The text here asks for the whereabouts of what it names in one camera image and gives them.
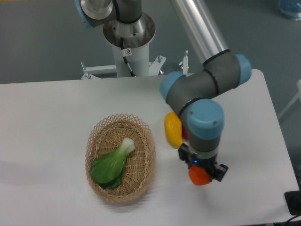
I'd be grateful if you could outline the woven wicker basket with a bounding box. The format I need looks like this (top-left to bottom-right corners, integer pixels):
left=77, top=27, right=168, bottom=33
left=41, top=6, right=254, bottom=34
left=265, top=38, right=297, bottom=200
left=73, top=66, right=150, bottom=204
left=85, top=113, right=156, bottom=203

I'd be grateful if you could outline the green bok choy toy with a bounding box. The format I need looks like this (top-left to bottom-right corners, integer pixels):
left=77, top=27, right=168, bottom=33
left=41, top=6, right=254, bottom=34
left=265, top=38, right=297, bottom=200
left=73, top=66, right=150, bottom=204
left=90, top=138, right=135, bottom=189

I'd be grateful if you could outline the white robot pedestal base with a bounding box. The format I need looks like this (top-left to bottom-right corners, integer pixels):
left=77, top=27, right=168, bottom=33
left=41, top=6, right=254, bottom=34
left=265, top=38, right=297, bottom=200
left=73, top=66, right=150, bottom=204
left=81, top=13, right=166, bottom=79

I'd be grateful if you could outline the blue object top right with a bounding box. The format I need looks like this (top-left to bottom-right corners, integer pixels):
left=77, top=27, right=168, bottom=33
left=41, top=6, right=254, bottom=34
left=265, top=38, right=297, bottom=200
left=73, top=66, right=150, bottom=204
left=278, top=0, right=301, bottom=21

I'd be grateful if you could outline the white frame at right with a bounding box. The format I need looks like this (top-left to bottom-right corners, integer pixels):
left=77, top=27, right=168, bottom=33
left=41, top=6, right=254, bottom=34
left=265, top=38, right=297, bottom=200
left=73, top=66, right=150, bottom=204
left=277, top=80, right=301, bottom=123

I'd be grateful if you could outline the white metal bracket post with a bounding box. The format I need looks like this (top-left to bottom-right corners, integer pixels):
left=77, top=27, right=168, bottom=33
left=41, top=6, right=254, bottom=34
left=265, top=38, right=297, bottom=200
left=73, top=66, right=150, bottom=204
left=179, top=50, right=190, bottom=74

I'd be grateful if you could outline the yellow mango toy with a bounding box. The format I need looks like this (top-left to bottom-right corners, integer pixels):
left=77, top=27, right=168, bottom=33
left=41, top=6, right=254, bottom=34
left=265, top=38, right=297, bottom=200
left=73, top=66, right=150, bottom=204
left=164, top=112, right=183, bottom=149

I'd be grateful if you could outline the black device at edge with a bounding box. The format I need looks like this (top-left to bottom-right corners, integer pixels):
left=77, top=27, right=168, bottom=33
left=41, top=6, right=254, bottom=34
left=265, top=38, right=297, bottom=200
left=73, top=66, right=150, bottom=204
left=284, top=191, right=301, bottom=215

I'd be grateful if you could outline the orange toy fruit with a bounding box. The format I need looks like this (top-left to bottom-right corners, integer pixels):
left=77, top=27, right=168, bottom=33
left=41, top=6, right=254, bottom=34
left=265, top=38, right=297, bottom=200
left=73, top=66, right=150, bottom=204
left=189, top=165, right=211, bottom=186

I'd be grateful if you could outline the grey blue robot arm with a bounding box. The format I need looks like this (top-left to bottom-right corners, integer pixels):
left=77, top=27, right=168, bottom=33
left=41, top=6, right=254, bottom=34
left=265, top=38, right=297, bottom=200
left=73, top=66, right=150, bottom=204
left=75, top=0, right=252, bottom=186

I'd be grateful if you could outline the purple sweet potato toy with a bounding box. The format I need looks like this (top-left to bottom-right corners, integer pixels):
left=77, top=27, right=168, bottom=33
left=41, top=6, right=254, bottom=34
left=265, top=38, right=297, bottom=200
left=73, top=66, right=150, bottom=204
left=182, top=126, right=189, bottom=140

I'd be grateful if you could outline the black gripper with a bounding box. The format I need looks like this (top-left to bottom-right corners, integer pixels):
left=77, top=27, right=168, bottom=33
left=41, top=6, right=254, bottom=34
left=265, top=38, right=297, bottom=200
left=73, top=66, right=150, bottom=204
left=178, top=143, right=229, bottom=182

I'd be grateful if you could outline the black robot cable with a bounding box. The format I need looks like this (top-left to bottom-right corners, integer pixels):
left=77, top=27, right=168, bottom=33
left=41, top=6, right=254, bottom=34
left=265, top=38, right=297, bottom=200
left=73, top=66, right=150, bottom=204
left=120, top=37, right=136, bottom=77

